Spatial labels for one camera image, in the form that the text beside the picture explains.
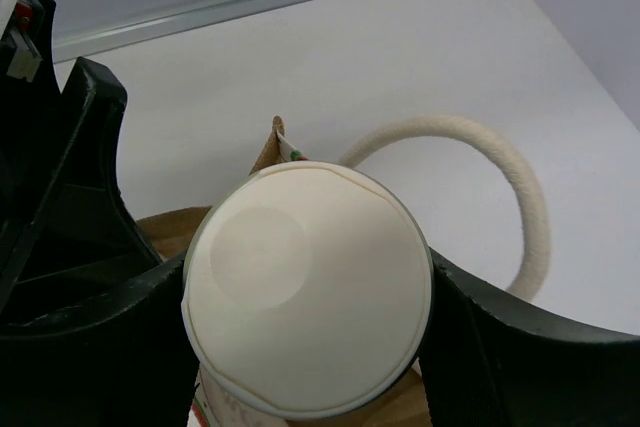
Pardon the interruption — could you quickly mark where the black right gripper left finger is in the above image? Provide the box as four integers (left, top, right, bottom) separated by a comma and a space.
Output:
1, 255, 198, 426

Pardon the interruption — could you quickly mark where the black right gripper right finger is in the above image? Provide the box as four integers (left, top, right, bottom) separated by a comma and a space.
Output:
419, 252, 639, 426

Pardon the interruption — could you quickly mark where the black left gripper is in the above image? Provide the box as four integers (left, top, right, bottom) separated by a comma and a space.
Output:
1, 0, 160, 324

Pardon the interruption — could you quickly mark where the burlap canvas bag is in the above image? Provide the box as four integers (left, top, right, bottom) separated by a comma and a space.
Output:
140, 116, 550, 426

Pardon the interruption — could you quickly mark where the white-capped pale green bottle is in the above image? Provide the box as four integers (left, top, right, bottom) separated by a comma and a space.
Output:
181, 161, 433, 420

